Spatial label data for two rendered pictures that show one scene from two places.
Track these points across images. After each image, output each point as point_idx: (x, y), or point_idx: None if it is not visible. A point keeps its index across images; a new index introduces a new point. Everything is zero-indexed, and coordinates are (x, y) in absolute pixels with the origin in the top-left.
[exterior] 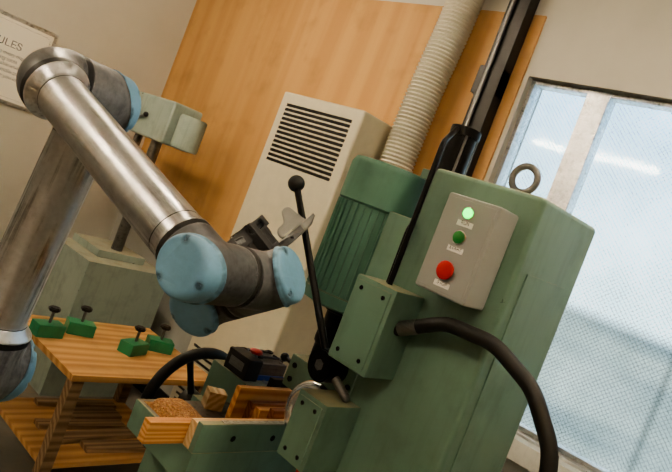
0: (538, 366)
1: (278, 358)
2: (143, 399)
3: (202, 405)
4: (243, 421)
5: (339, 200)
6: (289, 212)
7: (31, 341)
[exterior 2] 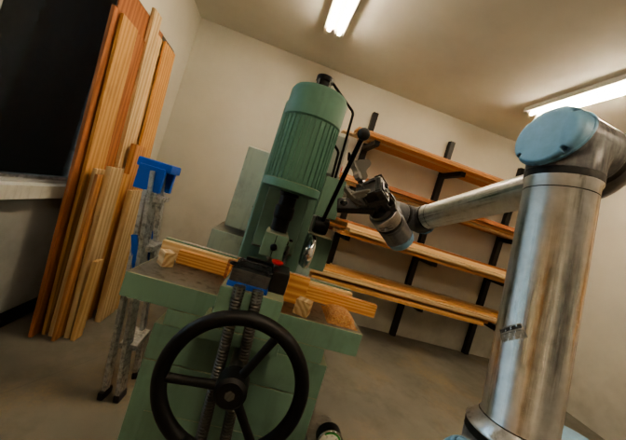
0: None
1: (242, 258)
2: (358, 332)
3: (307, 316)
4: (322, 281)
5: (335, 131)
6: (366, 162)
7: (465, 437)
